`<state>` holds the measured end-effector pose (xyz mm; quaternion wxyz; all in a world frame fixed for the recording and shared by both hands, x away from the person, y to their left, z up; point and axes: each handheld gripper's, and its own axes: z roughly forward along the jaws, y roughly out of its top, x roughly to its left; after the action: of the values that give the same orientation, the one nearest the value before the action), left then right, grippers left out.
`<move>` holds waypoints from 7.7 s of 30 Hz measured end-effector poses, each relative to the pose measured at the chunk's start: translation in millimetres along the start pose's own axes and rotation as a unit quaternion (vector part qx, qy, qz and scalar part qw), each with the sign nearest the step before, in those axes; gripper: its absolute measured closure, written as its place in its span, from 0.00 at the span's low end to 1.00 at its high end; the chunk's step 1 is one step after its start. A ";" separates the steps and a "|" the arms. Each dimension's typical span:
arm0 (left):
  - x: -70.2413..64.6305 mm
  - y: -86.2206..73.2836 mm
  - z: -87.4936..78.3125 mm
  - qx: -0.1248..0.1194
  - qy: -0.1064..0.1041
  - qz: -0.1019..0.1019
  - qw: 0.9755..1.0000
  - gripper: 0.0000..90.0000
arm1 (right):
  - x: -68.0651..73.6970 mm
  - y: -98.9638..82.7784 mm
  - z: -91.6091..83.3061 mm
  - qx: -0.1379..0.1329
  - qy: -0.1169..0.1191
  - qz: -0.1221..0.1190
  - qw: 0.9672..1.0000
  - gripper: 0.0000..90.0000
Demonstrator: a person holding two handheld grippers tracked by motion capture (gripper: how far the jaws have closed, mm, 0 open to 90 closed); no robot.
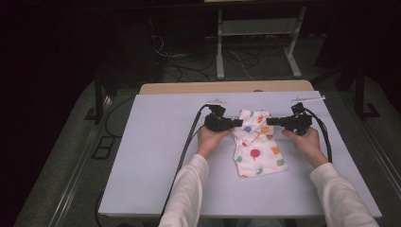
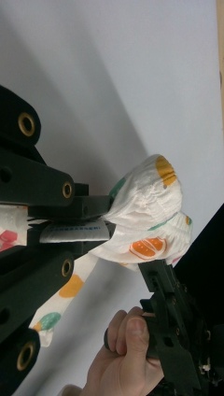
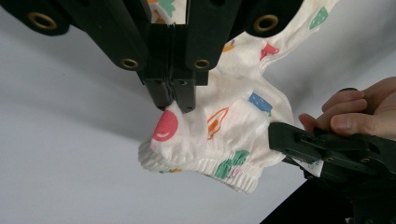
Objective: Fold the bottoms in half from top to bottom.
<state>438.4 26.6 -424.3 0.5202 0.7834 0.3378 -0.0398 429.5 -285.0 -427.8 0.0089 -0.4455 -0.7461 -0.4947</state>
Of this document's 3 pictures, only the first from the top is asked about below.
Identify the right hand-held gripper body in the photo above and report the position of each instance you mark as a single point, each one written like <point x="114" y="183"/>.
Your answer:
<point x="298" y="121"/>

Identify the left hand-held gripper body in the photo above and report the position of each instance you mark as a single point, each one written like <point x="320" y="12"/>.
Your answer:
<point x="216" y="121"/>

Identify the white fruit print shorts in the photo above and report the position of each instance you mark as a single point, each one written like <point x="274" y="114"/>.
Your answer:
<point x="255" y="151"/>

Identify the person's left hand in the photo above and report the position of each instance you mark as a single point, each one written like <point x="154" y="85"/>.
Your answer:
<point x="209" y="140"/>

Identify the person's right hand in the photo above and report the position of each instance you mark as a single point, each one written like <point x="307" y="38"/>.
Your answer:
<point x="307" y="145"/>

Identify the black metal stand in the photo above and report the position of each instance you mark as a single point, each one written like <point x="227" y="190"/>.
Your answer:
<point x="98" y="101"/>
<point x="359" y="94"/>

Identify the white foam board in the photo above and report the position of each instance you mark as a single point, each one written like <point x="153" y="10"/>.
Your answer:
<point x="151" y="142"/>

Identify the white metal table frame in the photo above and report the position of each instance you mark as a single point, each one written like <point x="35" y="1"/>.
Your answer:
<point x="220" y="63"/>

